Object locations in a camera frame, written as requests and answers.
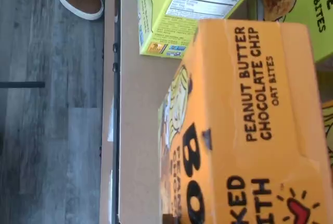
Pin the green Bobo's apple pie box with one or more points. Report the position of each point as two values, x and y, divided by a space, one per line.
307 5
166 31

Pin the black metal shelf rack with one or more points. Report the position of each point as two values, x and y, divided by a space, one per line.
117 91

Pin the brown shelf board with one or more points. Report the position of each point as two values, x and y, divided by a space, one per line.
140 104

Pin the white shelf price label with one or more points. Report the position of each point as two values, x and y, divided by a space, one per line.
110 120

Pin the black floor strip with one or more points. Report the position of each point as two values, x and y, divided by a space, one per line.
22 84

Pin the orange Bobo's oat bites box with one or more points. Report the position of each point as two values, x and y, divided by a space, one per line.
260 156

